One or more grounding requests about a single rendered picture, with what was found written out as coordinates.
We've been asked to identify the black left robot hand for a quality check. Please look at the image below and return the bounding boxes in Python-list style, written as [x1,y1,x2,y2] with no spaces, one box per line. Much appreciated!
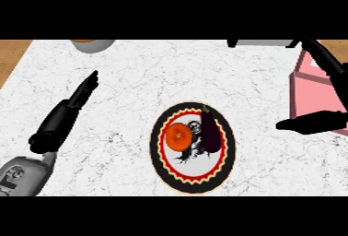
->
[27,69,101,155]

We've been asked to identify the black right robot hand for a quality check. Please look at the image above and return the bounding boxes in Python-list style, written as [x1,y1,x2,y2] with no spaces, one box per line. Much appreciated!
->
[275,40,348,136]

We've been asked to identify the pink cardboard box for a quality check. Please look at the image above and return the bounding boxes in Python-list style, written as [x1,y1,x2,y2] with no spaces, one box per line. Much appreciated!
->
[289,49,348,136]

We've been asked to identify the dark purple eggplant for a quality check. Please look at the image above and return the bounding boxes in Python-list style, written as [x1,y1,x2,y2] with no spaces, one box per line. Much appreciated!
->
[201,104,221,154]

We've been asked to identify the black rimmed patterned plate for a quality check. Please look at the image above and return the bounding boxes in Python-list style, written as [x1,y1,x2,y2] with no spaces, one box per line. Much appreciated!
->
[148,101,236,195]

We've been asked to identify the grey appliance with black legs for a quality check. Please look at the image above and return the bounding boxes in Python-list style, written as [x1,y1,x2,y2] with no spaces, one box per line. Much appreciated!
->
[226,40,303,49]

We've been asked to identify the grey round pot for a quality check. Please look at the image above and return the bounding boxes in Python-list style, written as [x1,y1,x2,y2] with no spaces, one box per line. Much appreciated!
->
[70,40,117,54]

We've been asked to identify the orange round fruit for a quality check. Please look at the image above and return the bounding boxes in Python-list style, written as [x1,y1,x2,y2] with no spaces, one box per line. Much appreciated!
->
[165,122,195,152]

